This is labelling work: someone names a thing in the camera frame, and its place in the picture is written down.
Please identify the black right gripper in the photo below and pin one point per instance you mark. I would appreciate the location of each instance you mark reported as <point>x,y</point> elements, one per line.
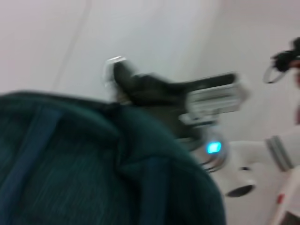
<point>164,98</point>

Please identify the dark teal fabric lunch bag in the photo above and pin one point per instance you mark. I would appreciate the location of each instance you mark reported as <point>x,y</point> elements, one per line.
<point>82,164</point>

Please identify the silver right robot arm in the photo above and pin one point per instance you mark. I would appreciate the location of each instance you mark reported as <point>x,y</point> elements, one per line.
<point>246,159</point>

